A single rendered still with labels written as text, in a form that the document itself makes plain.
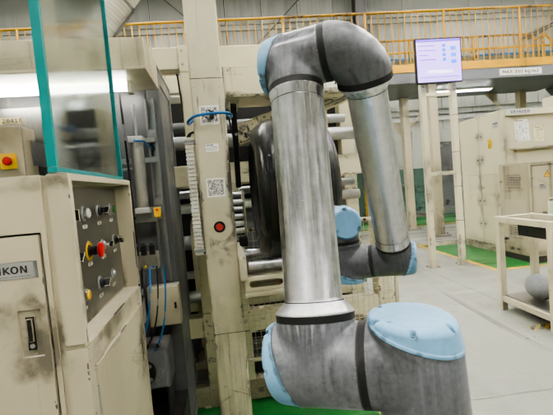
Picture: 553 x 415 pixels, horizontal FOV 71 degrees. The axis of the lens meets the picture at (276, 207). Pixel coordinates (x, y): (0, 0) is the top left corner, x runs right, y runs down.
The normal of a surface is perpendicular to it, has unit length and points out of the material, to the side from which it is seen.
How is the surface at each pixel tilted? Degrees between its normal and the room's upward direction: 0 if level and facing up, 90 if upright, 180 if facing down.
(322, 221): 79
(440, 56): 90
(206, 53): 90
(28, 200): 90
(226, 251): 90
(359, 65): 111
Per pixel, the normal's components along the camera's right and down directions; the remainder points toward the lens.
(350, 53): -0.05, 0.29
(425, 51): 0.09, 0.04
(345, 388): -0.32, 0.13
